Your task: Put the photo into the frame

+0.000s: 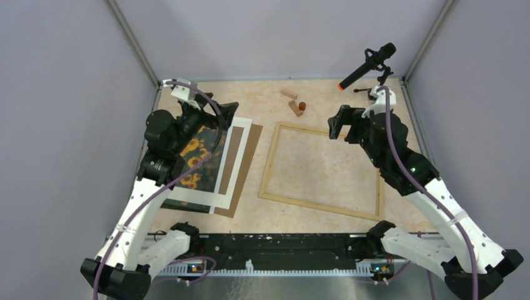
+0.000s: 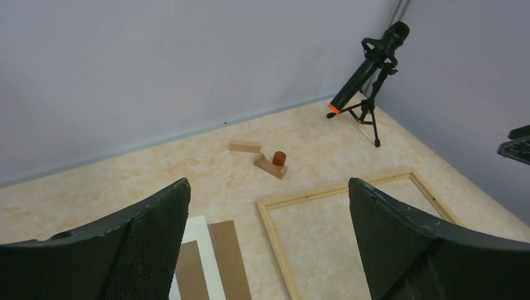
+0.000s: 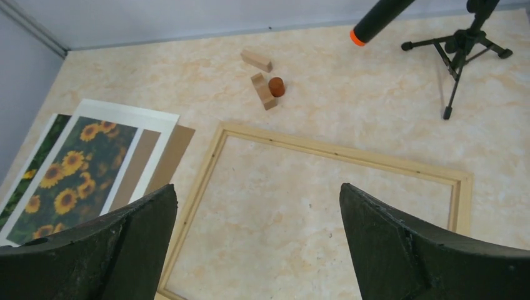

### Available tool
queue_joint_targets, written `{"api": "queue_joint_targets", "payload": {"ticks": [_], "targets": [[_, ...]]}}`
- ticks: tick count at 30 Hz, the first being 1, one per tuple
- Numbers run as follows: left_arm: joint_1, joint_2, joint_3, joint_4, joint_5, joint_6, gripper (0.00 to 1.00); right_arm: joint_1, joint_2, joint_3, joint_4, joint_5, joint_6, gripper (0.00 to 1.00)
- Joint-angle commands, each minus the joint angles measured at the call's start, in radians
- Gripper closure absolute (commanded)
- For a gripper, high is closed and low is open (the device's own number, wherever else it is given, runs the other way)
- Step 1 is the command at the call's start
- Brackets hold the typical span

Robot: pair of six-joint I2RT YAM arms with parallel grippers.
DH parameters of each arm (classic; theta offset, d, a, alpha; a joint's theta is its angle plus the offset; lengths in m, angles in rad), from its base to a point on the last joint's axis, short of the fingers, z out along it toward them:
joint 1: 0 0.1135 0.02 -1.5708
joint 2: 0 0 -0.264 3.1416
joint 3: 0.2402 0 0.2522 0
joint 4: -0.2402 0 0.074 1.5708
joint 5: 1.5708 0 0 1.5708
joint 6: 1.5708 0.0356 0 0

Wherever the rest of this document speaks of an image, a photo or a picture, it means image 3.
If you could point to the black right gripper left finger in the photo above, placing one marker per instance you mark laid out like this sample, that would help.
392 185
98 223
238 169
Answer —
119 255

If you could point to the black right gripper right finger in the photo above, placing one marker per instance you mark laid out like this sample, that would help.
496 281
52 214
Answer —
399 256

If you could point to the sunflower photo print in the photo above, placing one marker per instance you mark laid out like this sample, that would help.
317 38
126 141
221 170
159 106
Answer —
72 177

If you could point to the light wooden picture frame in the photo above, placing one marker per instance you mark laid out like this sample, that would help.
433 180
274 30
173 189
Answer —
462 182

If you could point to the white mat board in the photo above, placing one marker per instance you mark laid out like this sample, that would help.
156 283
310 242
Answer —
140 118

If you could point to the brown cardboard backing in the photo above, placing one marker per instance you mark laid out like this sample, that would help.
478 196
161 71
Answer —
172 157

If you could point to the brown wooden cylinder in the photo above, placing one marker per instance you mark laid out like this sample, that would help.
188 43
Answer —
277 87

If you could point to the upright wooden block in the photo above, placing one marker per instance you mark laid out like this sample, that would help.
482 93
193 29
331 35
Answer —
261 86

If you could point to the black microphone tripod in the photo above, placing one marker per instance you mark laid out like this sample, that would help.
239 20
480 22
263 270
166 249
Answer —
465 45

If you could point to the flat wooden block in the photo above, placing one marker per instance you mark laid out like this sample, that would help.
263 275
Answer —
261 62

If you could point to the black microphone orange tip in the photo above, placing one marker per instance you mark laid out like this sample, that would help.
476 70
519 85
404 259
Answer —
377 19

